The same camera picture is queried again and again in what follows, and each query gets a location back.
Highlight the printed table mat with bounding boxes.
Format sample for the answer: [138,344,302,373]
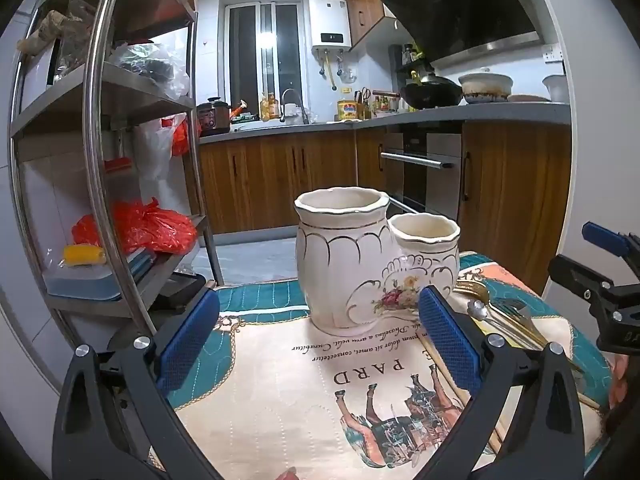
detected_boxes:
[165,252,613,480]

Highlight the sliding window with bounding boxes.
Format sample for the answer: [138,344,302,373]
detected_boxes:
[224,1,307,122]

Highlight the yellow packet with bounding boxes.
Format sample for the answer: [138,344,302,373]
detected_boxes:
[62,244,107,267]

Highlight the white clay pot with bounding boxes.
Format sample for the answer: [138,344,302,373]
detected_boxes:
[458,73,515,105]

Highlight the metal faucet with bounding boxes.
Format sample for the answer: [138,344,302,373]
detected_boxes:
[279,88,311,125]

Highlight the wooden lower cabinets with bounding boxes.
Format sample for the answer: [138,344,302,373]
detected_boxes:
[197,120,572,293]

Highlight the metal shelf rack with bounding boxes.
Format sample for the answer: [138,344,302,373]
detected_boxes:
[10,0,221,351]

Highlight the scissors holder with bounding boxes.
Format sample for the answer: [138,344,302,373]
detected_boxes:
[354,87,374,119]

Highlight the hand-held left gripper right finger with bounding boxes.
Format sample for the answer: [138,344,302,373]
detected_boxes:
[418,285,587,480]

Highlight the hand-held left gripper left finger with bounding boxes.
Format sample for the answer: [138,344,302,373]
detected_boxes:
[52,287,222,480]

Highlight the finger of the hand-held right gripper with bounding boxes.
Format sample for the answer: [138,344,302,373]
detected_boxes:
[547,254,619,311]
[581,221,640,262]

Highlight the small red plastic bag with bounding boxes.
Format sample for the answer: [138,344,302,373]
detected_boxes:
[172,119,202,157]

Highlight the yellow bottles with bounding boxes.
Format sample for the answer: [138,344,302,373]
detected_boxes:
[259,92,281,121]

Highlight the white plastic bag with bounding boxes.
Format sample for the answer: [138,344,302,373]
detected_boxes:
[134,115,188,196]

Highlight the dark pressure cooker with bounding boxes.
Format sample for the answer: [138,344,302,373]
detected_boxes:
[197,97,232,136]

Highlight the gold spoon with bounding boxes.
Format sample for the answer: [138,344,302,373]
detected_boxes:
[452,281,551,351]

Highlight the white water heater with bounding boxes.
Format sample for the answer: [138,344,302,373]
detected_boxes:
[308,0,352,54]

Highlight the white bowl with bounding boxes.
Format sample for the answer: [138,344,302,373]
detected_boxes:
[542,75,571,104]

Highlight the black wok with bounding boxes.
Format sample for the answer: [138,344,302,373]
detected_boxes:
[399,79,464,110]

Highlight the black range hood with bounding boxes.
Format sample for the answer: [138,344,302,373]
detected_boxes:
[379,0,546,64]

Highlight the clear plastic bag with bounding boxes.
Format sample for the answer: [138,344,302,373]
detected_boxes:
[107,42,192,102]

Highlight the white ceramic utensil holder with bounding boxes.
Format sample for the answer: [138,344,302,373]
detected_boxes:
[294,186,461,336]

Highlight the built-in oven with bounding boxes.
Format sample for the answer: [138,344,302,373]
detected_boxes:
[379,131,462,222]

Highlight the large red plastic bag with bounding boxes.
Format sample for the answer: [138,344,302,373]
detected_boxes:
[72,199,198,257]

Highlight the person's right forearm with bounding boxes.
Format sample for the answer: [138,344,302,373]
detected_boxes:
[606,352,640,441]

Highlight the wooden cabinets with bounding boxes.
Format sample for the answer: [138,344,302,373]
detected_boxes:
[342,0,416,52]
[197,120,572,293]

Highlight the spice rack with bottles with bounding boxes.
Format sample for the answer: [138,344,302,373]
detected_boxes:
[395,42,432,74]

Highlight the wooden upper cabinets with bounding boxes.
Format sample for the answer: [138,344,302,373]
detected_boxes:
[342,0,416,52]

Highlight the blue and white trays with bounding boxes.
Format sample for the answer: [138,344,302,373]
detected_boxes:
[46,250,157,302]

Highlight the gold fork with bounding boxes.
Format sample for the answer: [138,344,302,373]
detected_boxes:
[492,297,586,373]

